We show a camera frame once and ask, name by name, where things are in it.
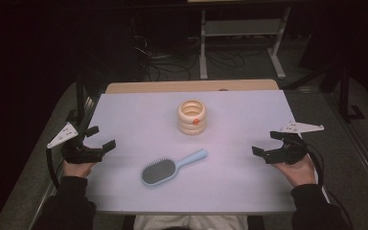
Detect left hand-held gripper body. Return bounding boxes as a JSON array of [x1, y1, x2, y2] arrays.
[[46, 122, 107, 165]]

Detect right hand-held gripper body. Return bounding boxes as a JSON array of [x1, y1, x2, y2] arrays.
[[263, 121, 326, 166]]

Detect light blue hairbrush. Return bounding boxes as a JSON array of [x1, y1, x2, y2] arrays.
[[140, 148, 209, 188]]

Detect cream ribbed cup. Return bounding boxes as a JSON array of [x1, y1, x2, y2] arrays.
[[176, 99, 208, 136]]

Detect person's left hand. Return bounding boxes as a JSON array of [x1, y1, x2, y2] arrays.
[[62, 159, 98, 179]]

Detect person's right hand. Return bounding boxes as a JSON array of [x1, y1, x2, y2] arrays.
[[272, 154, 317, 188]]

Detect black metal stand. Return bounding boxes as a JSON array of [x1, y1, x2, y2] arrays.
[[65, 73, 94, 128], [284, 60, 367, 123]]

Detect white metal stand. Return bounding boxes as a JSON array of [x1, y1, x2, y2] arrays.
[[198, 6, 292, 81]]

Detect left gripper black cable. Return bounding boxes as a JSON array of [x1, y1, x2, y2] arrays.
[[45, 148, 61, 190]]

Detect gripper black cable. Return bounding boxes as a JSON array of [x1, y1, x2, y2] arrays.
[[45, 148, 61, 190], [302, 143, 355, 230]]

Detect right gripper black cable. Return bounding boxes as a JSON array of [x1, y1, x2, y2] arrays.
[[302, 143, 355, 230]]

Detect black floor cables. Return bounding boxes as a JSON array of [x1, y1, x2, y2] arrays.
[[130, 34, 269, 81]]

